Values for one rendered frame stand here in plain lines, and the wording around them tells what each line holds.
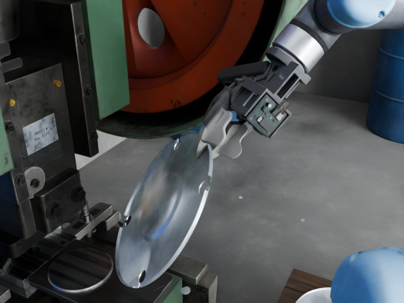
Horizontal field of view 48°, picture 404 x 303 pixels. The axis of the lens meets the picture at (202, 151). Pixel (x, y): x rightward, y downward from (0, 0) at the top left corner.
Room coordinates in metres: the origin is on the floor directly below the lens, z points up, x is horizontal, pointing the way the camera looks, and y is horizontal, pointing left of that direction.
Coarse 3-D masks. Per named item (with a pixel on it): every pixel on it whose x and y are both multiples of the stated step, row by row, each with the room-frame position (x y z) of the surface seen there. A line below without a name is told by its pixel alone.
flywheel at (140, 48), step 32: (128, 0) 1.05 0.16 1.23; (160, 0) 1.01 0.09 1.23; (192, 0) 0.97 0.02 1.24; (224, 0) 0.94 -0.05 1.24; (256, 0) 0.87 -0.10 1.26; (128, 32) 1.05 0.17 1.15; (192, 32) 0.97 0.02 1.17; (224, 32) 0.90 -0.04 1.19; (256, 32) 0.89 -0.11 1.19; (128, 64) 1.05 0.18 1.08; (160, 64) 1.01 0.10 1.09; (192, 64) 0.95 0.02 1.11; (224, 64) 0.90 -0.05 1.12; (160, 96) 0.97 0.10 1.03; (192, 96) 0.93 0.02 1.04
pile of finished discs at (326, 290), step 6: (324, 288) 1.03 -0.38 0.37; (330, 288) 1.04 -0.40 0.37; (306, 294) 1.01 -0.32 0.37; (312, 294) 1.01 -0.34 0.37; (318, 294) 1.01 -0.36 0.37; (324, 294) 1.01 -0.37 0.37; (300, 300) 0.99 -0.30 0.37; (306, 300) 0.99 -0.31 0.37; (312, 300) 0.99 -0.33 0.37; (318, 300) 0.99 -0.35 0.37; (324, 300) 0.99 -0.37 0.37; (330, 300) 0.99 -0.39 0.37
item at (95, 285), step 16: (80, 240) 0.76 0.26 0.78; (64, 256) 0.70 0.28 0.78; (80, 256) 0.70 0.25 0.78; (96, 256) 0.70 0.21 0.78; (112, 256) 0.71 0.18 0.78; (48, 272) 0.66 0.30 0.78; (64, 272) 0.66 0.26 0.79; (80, 272) 0.66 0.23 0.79; (96, 272) 0.66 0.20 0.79; (112, 272) 0.66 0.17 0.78; (144, 272) 0.66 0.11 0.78; (48, 288) 0.62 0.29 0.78; (64, 288) 0.62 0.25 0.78; (80, 288) 0.62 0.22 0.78; (96, 288) 0.62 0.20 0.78; (112, 288) 0.62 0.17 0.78; (128, 288) 0.62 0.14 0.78; (144, 288) 0.62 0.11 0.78; (160, 288) 0.62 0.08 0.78
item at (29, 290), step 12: (48, 240) 0.76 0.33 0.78; (60, 240) 0.76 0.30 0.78; (72, 240) 0.76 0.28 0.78; (24, 252) 0.72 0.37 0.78; (36, 252) 0.74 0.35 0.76; (48, 252) 0.72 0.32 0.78; (12, 264) 0.69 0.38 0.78; (24, 264) 0.69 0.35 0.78; (36, 264) 0.69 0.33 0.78; (0, 276) 0.67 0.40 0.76; (12, 276) 0.65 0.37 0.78; (24, 276) 0.65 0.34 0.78; (12, 288) 0.66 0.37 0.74; (24, 288) 0.64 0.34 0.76
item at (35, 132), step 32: (32, 64) 0.74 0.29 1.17; (32, 96) 0.69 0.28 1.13; (64, 96) 0.75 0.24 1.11; (32, 128) 0.68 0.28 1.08; (64, 128) 0.74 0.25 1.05; (32, 160) 0.67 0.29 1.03; (64, 160) 0.73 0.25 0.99; (32, 192) 0.64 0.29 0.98; (64, 192) 0.68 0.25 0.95; (0, 224) 0.65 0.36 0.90; (32, 224) 0.64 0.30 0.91
